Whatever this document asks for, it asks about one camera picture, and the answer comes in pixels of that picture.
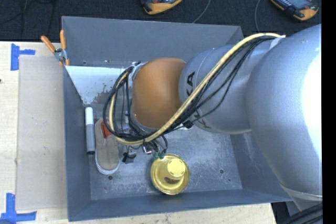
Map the yellow plastic cup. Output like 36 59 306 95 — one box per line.
150 153 191 196

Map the beige slip-on shoe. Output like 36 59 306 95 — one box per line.
93 117 122 176

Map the white and grey marker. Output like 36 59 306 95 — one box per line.
84 106 96 154

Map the grey metal bin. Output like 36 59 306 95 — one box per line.
61 16 293 222

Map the pale flat board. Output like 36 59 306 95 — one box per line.
15 56 68 211

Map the black cylinder on white bracket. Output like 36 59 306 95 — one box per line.
122 150 137 164

